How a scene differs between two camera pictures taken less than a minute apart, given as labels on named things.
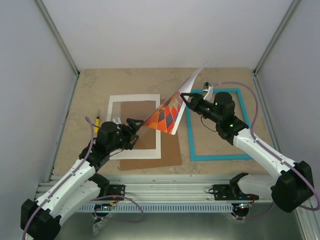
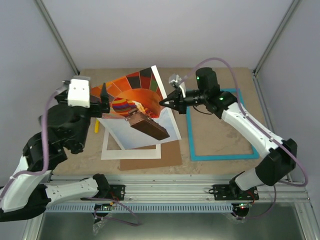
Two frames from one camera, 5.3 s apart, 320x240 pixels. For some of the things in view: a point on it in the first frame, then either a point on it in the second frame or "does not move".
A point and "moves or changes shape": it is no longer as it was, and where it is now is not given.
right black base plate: [231, 192] does not move
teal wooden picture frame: [215, 157] does not move
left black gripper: [131, 135] to [99, 105]
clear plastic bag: [97, 226] does not move
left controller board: [103, 206] does not move
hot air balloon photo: [166, 120] moves or changes shape
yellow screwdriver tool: [97, 123] does not move
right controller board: [244, 206] does not move
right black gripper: [194, 103] to [174, 96]
